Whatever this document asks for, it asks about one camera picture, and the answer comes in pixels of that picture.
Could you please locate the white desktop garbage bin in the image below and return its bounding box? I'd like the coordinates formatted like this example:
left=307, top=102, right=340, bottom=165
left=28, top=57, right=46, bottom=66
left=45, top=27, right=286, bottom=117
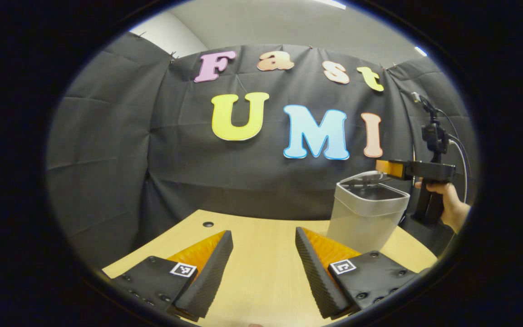
left=326, top=171, right=411, bottom=254

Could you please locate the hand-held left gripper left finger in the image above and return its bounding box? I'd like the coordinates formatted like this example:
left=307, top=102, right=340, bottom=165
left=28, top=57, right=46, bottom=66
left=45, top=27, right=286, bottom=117
left=103, top=230, right=234, bottom=321

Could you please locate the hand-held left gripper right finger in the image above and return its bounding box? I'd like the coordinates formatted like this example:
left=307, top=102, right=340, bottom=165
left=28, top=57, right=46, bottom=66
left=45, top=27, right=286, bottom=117
left=295, top=226, right=430, bottom=319

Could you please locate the black camera cable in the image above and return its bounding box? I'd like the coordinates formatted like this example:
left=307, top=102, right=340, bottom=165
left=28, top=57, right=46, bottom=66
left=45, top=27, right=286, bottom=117
left=438, top=108, right=473, bottom=182

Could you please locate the wooden desktop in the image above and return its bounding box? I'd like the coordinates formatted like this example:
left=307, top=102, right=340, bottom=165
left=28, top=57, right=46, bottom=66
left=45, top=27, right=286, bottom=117
left=102, top=209, right=438, bottom=327

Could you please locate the white camera cable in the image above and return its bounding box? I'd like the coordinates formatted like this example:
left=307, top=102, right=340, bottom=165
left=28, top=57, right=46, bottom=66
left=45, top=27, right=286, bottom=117
left=448, top=139, right=469, bottom=205

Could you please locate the black backdrop cloth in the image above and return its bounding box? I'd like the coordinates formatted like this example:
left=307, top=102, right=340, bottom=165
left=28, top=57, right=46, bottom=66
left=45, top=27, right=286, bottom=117
left=46, top=32, right=478, bottom=268

